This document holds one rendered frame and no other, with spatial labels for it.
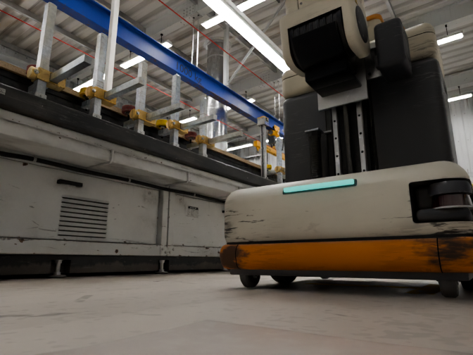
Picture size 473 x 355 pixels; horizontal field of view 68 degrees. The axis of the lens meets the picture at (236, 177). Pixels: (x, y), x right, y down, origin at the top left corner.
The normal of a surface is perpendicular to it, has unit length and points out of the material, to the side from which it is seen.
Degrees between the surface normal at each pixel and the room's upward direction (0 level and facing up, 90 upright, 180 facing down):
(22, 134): 90
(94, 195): 90
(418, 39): 90
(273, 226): 90
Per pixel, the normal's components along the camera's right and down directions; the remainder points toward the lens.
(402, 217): -0.59, -0.18
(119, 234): 0.82, -0.13
